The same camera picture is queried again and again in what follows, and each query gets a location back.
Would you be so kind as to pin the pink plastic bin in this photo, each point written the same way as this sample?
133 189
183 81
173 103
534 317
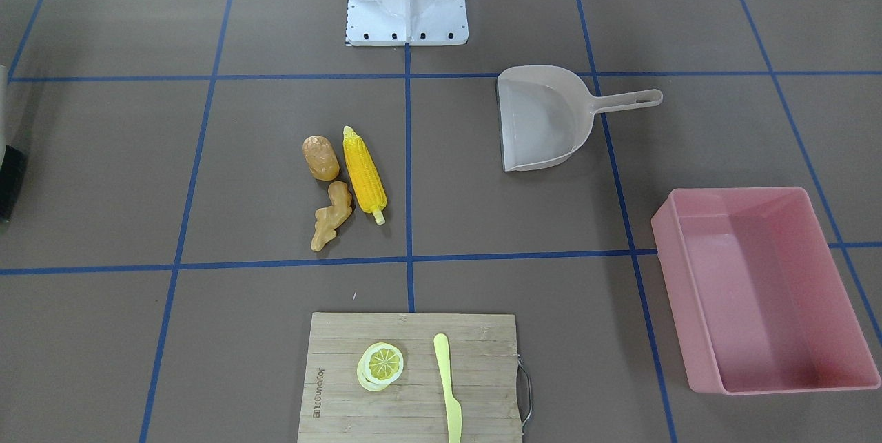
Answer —
758 303

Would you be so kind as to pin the beige plastic dustpan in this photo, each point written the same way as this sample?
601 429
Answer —
546 114

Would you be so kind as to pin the beige brush black bristles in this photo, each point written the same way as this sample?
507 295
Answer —
12 159

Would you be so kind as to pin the bamboo cutting board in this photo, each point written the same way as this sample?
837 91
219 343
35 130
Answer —
484 369

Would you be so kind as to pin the yellow toy corn cob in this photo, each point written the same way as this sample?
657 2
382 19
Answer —
369 190

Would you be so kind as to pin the yellow plastic toy knife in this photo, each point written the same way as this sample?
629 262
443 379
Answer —
453 411

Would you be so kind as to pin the yellow toy lemon slices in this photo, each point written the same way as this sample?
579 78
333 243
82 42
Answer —
379 366

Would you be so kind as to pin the tan toy ginger root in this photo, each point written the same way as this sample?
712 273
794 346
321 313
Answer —
329 219

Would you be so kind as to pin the brown toy potato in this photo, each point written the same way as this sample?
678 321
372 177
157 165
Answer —
320 158

